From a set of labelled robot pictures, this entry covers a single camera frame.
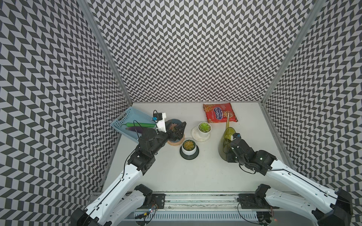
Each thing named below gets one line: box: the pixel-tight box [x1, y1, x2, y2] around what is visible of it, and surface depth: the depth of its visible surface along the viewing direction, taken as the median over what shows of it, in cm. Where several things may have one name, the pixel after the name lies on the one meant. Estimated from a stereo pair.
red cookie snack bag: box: [203, 102, 239, 123], surface depth 109 cm
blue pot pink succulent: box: [164, 118, 185, 143], surface depth 63 cm
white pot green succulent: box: [197, 121, 213, 139], surface depth 95 cm
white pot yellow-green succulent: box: [181, 138, 197, 156], surface depth 88 cm
